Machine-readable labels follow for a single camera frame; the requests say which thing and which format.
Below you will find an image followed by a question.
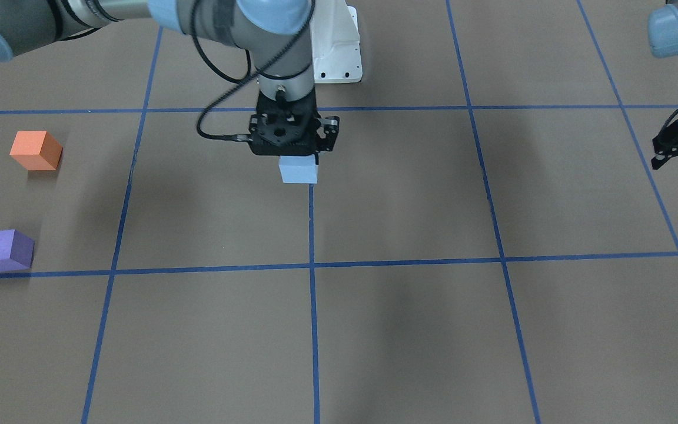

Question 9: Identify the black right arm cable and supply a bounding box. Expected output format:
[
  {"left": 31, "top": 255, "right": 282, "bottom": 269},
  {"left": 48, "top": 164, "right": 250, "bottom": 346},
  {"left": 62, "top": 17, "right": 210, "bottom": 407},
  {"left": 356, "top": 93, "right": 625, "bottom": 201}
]
[{"left": 189, "top": 0, "right": 317, "bottom": 142}]

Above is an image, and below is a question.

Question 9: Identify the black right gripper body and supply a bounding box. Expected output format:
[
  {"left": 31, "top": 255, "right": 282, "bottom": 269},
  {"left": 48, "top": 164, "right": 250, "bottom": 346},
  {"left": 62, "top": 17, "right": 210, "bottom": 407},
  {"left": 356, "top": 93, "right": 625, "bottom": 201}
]
[{"left": 248, "top": 91, "right": 341, "bottom": 157}]

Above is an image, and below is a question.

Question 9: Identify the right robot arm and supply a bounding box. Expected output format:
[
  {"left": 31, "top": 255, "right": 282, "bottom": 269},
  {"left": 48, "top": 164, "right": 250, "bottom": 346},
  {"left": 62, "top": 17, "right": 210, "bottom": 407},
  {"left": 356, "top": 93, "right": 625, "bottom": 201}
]
[{"left": 0, "top": 1, "right": 341, "bottom": 157}]

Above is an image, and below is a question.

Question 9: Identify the orange foam block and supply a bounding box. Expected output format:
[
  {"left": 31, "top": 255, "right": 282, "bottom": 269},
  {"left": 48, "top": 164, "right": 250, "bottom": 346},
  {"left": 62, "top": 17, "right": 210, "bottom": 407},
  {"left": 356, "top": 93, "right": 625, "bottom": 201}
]
[{"left": 9, "top": 131, "right": 64, "bottom": 171}]

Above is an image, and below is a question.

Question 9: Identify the light blue foam block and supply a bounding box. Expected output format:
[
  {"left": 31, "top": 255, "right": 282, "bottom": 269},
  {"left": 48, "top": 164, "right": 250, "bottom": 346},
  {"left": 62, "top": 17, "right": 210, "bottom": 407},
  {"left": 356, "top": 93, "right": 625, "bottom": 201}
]
[{"left": 279, "top": 155, "right": 318, "bottom": 184}]

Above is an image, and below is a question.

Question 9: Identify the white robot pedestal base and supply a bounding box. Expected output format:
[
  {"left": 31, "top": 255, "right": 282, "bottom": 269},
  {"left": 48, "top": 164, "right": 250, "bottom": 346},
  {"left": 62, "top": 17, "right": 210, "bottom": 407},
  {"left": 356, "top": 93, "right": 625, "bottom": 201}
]
[{"left": 310, "top": 1, "right": 363, "bottom": 84}]

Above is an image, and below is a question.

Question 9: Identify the purple foam block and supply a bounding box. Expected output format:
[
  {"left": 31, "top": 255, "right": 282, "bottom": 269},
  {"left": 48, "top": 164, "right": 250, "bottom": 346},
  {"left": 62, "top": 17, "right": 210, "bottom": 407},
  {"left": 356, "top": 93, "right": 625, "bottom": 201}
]
[{"left": 0, "top": 229, "right": 35, "bottom": 272}]

